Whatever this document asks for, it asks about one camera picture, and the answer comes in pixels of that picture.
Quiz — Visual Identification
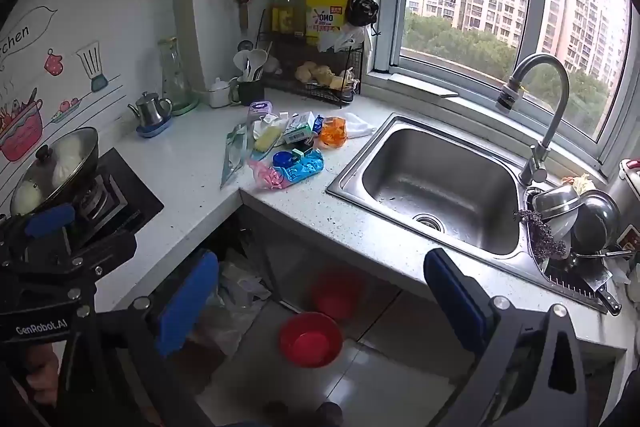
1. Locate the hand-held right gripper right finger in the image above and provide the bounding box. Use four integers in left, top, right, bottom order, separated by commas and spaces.
422, 248, 588, 427

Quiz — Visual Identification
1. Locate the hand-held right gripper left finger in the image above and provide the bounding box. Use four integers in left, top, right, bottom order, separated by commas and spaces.
62, 251, 221, 427

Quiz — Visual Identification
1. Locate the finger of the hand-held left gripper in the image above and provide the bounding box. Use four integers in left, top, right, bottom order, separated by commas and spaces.
0, 203, 77, 258
30, 231, 138, 281

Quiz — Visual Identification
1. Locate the red plastic basin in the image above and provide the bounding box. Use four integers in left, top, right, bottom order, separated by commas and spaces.
279, 312, 344, 369

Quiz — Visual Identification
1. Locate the pink packet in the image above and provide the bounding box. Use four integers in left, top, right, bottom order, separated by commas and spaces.
247, 158, 291, 192

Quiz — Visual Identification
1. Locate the clear plastic zip bag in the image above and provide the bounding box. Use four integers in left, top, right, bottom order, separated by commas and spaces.
220, 123, 251, 190

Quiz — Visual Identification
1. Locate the light blue packet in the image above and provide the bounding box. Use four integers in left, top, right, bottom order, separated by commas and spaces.
274, 154, 325, 188

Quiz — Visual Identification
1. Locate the purple packet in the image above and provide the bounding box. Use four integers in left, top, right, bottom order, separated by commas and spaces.
248, 102, 275, 124

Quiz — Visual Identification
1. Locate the green and white box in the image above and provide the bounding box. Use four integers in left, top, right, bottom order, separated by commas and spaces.
281, 112, 317, 145

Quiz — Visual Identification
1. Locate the orange plastic wrapper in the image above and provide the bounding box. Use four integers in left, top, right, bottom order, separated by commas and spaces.
320, 117, 348, 148

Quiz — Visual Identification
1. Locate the person's left hand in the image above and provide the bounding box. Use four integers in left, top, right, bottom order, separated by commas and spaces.
20, 342, 63, 406

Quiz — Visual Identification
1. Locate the black gas stove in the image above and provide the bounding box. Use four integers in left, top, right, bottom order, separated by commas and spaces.
65, 148, 165, 253

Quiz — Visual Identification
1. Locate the pan with glass lid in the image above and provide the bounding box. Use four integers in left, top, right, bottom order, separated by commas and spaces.
10, 127, 101, 215

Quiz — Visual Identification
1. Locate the black drain tray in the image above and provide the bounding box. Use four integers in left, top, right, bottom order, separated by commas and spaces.
542, 257, 608, 303

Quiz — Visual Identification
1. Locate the blue coaster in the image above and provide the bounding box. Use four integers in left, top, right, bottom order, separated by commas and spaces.
136, 117, 173, 138

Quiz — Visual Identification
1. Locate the stainless steel sink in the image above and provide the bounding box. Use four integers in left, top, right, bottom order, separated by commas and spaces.
326, 113, 608, 313

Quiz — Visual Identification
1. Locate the white bowl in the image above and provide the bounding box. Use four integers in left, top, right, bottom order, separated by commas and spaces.
550, 212, 578, 240

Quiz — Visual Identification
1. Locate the steel bowl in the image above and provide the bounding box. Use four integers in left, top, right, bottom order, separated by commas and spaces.
532, 184, 583, 223

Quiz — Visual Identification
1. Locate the kitchen knife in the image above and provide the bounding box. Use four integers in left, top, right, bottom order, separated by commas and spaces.
582, 269, 623, 314

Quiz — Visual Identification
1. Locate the small steel teapot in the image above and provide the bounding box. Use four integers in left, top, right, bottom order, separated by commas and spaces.
127, 92, 173, 130

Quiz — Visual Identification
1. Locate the dark shoe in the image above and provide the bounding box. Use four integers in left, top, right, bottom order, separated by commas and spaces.
315, 401, 345, 427

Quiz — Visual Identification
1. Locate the glass carafe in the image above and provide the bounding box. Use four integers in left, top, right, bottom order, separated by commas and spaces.
157, 38, 193, 110

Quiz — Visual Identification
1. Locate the yellow bristle scrubbing brush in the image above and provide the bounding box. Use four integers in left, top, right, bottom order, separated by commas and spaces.
252, 127, 283, 154

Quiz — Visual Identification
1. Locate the white lidded pot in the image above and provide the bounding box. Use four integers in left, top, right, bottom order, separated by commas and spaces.
207, 78, 232, 108

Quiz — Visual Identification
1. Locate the white paper towel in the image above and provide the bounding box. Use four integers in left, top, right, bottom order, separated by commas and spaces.
345, 112, 377, 140

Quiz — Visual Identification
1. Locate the steel faucet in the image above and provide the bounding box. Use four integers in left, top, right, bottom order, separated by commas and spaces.
495, 53, 572, 185

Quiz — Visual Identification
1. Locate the dark green mug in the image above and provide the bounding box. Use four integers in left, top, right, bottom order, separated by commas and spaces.
229, 77, 265, 106

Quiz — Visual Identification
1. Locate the white rice cooker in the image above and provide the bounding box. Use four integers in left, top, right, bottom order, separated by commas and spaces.
617, 159, 640, 192

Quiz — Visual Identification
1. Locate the white plastic ladle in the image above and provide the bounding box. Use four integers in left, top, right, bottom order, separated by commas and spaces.
248, 48, 269, 80

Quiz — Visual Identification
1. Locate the crumpled white plastic bag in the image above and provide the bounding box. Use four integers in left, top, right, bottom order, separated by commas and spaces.
317, 24, 373, 55

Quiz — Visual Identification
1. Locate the yellow oil bottle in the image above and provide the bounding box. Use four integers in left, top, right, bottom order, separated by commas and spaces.
271, 0, 296, 35

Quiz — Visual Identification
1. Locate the black plastic bag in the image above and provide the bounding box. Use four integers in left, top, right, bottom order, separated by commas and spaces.
346, 0, 379, 28

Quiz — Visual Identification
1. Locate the yellow detergent jug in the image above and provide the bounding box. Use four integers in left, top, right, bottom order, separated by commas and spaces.
305, 0, 349, 46

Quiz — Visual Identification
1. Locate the white plastic bag with handle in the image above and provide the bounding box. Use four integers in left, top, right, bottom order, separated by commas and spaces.
192, 249, 273, 353

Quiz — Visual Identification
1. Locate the cartoon kitchen wall sticker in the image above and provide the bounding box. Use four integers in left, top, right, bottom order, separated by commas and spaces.
0, 7, 126, 168

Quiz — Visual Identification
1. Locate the tangled wire scrubber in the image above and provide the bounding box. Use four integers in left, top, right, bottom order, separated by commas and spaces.
515, 209, 571, 260

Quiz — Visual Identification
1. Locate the black wire rack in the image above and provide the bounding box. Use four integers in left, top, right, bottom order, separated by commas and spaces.
256, 9, 373, 108

